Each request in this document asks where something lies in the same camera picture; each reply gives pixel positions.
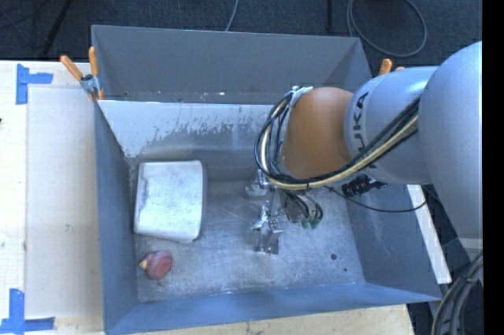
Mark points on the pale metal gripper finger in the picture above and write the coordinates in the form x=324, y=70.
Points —
x=275, y=238
x=260, y=231

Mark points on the grey metal bin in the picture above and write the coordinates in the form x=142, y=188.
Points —
x=236, y=270

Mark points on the white rectangular block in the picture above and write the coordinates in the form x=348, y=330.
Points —
x=170, y=199

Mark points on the red toy fruit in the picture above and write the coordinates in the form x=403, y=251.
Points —
x=159, y=265

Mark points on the pale wood flat board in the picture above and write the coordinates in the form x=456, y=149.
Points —
x=59, y=187

